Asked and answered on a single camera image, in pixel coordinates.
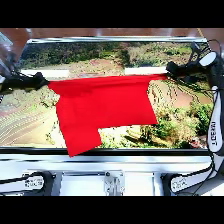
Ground silver frame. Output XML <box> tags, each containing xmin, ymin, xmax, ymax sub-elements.
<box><xmin>0</xmin><ymin>35</ymin><xmax>224</xmax><ymax>197</ymax></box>

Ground red T-shirt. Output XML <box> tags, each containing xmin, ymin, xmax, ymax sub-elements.
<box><xmin>47</xmin><ymin>73</ymin><xmax>168</xmax><ymax>158</ymax></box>

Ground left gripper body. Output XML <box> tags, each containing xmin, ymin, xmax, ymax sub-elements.
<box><xmin>22</xmin><ymin>71</ymin><xmax>51</xmax><ymax>91</ymax></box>

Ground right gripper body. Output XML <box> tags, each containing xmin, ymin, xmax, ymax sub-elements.
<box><xmin>165</xmin><ymin>61</ymin><xmax>190</xmax><ymax>80</ymax></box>

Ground black cable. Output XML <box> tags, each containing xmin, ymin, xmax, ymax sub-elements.
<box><xmin>179</xmin><ymin>146</ymin><xmax>218</xmax><ymax>197</ymax></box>

